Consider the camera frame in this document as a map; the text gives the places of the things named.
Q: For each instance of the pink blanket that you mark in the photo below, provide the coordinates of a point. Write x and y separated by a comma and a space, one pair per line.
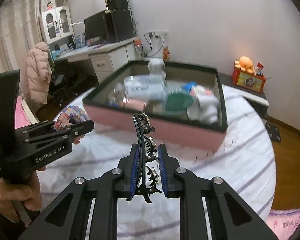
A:
283, 222

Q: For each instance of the clear plastic floss box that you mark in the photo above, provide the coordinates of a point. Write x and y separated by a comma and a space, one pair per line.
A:
145, 87

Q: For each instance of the pink storage box black rim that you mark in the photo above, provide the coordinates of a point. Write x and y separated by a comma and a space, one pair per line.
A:
178, 129

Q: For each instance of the orange octopus plush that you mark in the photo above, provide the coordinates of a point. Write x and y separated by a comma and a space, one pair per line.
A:
245, 64

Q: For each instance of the low black white tv bench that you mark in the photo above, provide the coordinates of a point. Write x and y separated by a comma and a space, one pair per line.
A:
258, 101

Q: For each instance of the white glass door cabinet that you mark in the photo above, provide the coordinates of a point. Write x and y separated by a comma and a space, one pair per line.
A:
56, 24

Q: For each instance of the white power plug adapter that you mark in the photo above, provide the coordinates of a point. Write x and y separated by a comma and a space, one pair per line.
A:
204, 109

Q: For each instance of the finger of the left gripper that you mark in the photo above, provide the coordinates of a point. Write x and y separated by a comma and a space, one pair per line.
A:
40, 128
72, 131

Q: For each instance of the black computer monitor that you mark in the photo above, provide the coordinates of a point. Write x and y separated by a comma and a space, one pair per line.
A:
95, 29

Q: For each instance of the pink padded jacket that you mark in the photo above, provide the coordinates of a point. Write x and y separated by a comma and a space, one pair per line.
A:
38, 73

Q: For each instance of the black bathroom scale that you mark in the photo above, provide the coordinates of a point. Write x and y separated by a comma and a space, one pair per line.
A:
273, 132

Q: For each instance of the blue highlighter pen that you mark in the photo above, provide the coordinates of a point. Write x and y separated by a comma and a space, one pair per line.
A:
188, 86

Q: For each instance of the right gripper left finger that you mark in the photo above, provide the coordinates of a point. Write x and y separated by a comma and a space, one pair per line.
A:
87, 203

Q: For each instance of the orange lid water bottle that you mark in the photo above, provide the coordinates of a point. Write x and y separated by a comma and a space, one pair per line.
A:
138, 48

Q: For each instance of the teal brush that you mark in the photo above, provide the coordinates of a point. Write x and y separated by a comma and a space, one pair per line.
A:
177, 102

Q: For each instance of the pink building block toy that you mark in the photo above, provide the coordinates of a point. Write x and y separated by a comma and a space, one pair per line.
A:
70, 116

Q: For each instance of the white desk with drawers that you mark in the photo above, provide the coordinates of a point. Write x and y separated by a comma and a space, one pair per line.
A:
105, 59

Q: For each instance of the beige curtain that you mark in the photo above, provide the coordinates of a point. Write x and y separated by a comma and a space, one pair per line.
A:
19, 31

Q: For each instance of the black office chair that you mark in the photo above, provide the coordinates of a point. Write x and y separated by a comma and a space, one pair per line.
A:
62, 85

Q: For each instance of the black speaker on tower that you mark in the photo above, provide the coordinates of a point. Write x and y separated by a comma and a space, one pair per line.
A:
117, 4

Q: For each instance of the rose gold tube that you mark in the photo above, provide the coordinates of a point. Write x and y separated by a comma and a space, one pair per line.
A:
134, 104

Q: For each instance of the clear glass bottle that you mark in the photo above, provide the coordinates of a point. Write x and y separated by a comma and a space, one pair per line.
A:
117, 95

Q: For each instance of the person left hand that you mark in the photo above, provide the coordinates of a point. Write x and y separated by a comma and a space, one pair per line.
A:
29, 194

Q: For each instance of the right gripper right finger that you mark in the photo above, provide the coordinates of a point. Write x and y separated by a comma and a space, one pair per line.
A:
209, 208

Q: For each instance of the black studded hair clip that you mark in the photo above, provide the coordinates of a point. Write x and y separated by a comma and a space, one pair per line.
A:
142, 179

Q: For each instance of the white wall socket strip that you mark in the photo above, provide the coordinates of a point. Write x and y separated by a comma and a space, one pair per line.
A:
160, 33

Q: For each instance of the red snack bag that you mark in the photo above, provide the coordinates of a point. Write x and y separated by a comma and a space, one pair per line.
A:
166, 54

